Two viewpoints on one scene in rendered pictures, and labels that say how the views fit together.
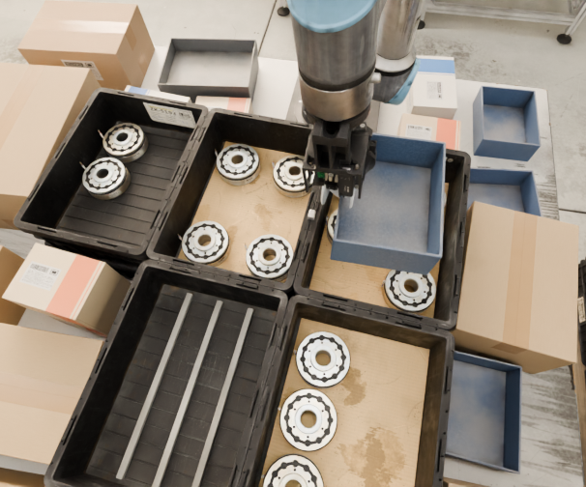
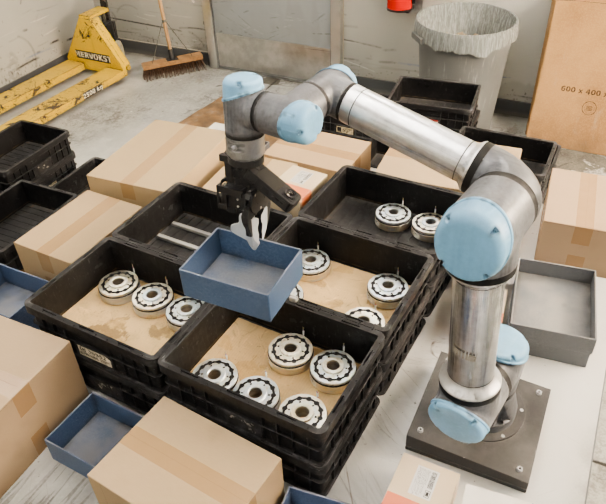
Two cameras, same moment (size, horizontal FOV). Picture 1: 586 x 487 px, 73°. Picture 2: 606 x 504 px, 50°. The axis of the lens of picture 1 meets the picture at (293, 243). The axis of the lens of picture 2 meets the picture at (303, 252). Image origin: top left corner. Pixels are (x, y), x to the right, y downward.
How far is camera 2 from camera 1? 1.33 m
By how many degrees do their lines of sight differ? 61
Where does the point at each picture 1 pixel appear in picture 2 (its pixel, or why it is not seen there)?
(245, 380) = not seen: hidden behind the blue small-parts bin
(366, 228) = (234, 271)
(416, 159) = (276, 302)
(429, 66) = not seen: outside the picture
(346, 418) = (142, 324)
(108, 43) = (558, 216)
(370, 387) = (154, 341)
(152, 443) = (184, 236)
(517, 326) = (141, 442)
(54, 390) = not seen: hidden behind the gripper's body
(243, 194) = (356, 294)
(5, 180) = (391, 164)
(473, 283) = (195, 423)
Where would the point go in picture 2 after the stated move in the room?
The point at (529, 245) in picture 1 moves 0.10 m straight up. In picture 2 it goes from (209, 488) to (202, 456)
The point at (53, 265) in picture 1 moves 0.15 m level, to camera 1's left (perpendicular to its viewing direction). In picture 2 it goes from (307, 181) to (315, 155)
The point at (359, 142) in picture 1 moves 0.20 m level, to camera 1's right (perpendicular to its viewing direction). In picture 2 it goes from (238, 188) to (208, 250)
